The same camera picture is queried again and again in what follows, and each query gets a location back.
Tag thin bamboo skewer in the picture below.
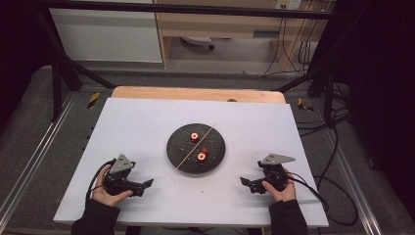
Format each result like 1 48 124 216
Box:
174 122 217 172

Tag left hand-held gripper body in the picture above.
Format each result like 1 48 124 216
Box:
103 154 146 198

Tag light wooden desk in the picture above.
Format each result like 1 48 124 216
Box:
153 0 335 71

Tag person's right hand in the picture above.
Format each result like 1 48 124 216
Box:
261 167 298 203

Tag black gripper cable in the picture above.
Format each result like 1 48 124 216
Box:
84 158 117 206
286 171 359 227

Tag white cabinet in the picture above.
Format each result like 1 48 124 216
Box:
48 7 163 64

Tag wooden table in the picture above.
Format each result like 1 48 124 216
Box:
111 85 287 105

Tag white wall socket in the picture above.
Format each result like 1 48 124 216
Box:
275 0 303 11

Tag black metal frame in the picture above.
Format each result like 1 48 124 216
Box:
32 0 342 129

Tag white board sheet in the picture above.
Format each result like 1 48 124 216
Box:
53 97 330 228

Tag white chair leg with caster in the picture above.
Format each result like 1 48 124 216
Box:
180 35 215 51

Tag black floor cables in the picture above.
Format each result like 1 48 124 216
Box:
294 81 351 138

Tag black curtain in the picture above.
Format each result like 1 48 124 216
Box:
317 0 415 223
0 0 53 131

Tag yellow black striped tape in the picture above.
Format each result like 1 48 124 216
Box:
297 97 315 113
86 91 101 110

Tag person's left hand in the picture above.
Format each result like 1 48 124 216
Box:
92 164 134 208

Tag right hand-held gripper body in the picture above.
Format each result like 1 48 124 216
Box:
256 153 297 193

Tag hanging black cables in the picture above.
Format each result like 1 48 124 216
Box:
261 9 316 78

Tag aluminium rail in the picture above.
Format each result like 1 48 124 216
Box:
321 128 384 235
0 93 78 216

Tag black speckled round plate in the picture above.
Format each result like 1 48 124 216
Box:
165 122 227 176

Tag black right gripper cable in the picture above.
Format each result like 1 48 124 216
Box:
286 171 359 227

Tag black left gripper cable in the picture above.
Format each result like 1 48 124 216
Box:
84 158 117 206

